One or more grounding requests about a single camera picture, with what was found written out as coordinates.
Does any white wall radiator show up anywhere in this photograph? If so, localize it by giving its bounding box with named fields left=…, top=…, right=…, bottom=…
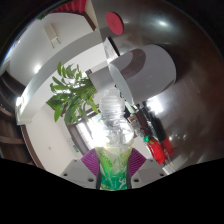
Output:
left=43, top=23, right=63, bottom=50

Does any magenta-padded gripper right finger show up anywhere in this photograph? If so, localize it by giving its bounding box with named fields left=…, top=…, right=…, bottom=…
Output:
left=128, top=148, right=168, bottom=188

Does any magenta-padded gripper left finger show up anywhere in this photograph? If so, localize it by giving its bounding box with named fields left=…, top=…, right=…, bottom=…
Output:
left=60, top=148, right=101, bottom=190

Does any red box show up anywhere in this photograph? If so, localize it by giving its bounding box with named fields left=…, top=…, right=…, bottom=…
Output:
left=146, top=136, right=175, bottom=166

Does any leafy plant in white pot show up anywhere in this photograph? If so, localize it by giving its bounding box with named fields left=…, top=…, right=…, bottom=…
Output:
left=45, top=61, right=116, bottom=126

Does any clear green-labelled drink bottle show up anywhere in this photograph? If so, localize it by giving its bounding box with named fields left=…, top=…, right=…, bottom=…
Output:
left=94, top=91, right=136, bottom=192

